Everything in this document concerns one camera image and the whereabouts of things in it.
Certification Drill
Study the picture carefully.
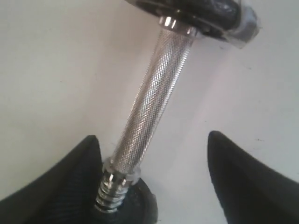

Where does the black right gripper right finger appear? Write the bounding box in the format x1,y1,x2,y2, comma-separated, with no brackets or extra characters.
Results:
207,131,299,224

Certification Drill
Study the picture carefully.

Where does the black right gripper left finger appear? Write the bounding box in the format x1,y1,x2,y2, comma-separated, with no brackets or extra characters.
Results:
0,135,102,224

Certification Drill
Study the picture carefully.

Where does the black weight plate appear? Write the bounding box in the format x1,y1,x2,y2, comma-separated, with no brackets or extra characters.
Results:
90,179,158,224

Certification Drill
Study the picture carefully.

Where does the chrome dumbbell bar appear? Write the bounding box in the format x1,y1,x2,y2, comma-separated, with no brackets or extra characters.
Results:
96,16,199,213

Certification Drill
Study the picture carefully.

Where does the black weight plate taped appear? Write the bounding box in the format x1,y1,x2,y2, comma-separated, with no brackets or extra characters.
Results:
128,0,260,48

